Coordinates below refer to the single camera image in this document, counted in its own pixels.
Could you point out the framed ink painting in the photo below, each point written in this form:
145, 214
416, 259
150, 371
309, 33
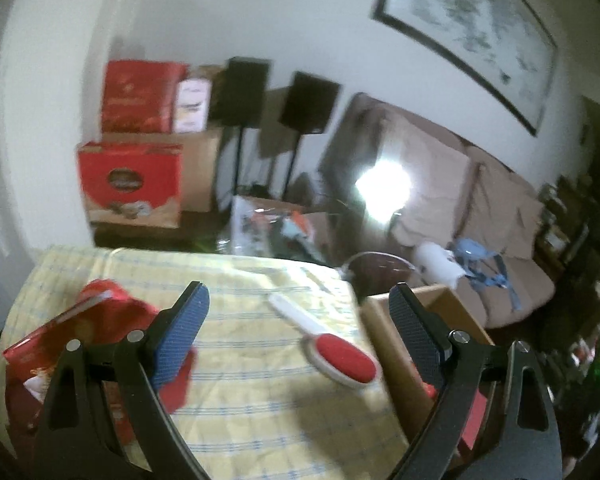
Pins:
480, 25

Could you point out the brown storage carton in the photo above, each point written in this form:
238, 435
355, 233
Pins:
200, 170

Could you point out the beige sofa cushion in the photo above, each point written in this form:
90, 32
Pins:
500, 210
430, 195

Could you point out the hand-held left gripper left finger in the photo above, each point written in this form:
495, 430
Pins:
180, 340

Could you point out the small white box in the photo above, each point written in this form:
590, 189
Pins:
192, 107

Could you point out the white dome device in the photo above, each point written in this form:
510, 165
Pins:
440, 265

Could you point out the red chocolate box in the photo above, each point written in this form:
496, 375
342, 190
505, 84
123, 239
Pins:
130, 185

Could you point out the red gold-print gift box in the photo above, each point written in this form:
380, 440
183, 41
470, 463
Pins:
140, 95

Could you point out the brown sofa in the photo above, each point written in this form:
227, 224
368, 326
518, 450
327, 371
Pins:
505, 270

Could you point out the cluttered dark shelf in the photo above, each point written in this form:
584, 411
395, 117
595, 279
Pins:
580, 260

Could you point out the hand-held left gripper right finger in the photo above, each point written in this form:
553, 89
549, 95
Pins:
415, 330

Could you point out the red foil bag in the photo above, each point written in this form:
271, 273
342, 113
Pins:
45, 350

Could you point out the black speaker on stand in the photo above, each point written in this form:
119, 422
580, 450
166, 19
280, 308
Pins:
242, 92
307, 102

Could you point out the yellow plaid tablecloth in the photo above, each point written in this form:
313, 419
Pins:
260, 410

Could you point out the cardboard box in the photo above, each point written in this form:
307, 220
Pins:
380, 330

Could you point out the brown glass table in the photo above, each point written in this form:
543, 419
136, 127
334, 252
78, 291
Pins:
375, 275

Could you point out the bright video light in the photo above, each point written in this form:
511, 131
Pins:
382, 192

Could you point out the carton of clutter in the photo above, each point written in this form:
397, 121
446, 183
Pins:
275, 225

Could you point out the white and red lint brush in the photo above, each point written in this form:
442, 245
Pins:
340, 360

